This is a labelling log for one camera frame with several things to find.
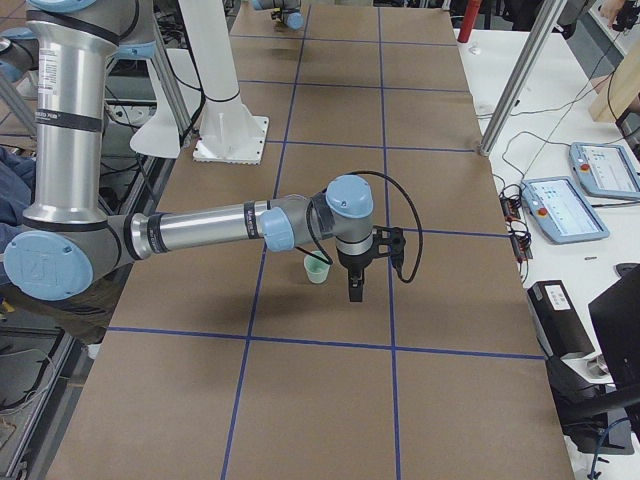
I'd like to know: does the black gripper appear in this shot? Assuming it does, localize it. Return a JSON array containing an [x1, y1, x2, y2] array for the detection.
[[338, 252, 373, 302]]

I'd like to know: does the green plastic cup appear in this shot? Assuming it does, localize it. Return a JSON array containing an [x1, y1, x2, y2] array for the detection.
[[303, 251, 330, 284]]

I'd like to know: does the aluminium frame post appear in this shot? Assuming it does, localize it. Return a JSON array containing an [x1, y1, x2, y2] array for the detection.
[[478, 0, 567, 157]]

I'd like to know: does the near teach pendant tablet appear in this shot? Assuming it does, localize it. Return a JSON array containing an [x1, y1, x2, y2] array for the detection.
[[522, 176, 610, 244]]

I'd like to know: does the black box with label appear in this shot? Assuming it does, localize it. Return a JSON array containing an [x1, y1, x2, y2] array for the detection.
[[527, 280, 595, 360]]

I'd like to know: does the black monitor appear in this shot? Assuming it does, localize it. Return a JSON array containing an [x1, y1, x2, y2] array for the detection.
[[589, 267, 639, 386]]

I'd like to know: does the teach pendant tablet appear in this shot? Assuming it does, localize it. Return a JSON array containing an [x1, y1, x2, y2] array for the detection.
[[522, 176, 610, 244], [569, 142, 639, 201]]

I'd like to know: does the person in blue hoodie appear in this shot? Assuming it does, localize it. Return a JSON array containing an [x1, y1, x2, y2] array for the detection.
[[1, 147, 36, 226]]

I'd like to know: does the red cylinder bottle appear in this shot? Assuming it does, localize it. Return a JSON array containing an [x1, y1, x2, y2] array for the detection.
[[457, 0, 482, 44]]

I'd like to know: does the far teach pendant tablet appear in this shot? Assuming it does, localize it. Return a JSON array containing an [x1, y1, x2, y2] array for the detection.
[[569, 142, 639, 201]]

